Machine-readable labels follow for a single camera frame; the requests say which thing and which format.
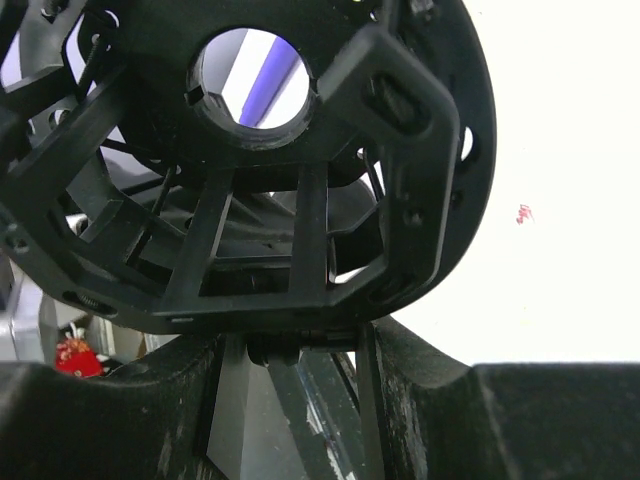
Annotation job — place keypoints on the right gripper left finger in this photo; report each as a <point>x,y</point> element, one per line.
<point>148,419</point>

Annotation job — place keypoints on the black shock-mount desk stand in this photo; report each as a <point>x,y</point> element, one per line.
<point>130,190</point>

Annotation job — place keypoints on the plain purple microphone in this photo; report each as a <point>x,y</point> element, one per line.
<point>273,76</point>

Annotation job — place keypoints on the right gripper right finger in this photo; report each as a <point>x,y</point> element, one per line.
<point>426,415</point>

